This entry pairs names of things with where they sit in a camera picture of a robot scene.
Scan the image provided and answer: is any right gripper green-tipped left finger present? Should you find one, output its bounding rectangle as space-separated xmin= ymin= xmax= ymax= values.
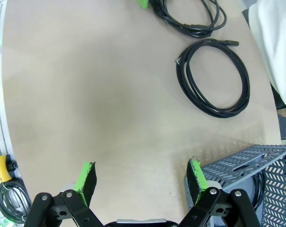
xmin=24 ymin=161 xmax=103 ymax=227

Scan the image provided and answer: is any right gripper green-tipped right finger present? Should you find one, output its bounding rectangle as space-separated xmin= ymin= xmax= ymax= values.
xmin=178 ymin=156 xmax=262 ymax=227

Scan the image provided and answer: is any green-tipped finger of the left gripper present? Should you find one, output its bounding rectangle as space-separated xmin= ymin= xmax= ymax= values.
xmin=136 ymin=0 xmax=150 ymax=10

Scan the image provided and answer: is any black USB cable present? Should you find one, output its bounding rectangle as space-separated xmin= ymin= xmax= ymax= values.
xmin=251 ymin=172 xmax=265 ymax=211

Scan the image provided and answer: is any black cable bundle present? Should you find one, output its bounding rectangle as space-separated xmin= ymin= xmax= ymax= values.
xmin=149 ymin=0 xmax=228 ymax=38

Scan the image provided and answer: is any blue-grey plastic lattice basket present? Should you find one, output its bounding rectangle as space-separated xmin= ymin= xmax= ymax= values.
xmin=184 ymin=144 xmax=286 ymax=227

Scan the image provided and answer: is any person in white sweatshirt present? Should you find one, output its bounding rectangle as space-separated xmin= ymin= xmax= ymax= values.
xmin=248 ymin=0 xmax=286 ymax=109

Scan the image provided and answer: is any black coiled cord with tie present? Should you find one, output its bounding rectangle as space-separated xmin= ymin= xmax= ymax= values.
xmin=0 ymin=178 xmax=32 ymax=224

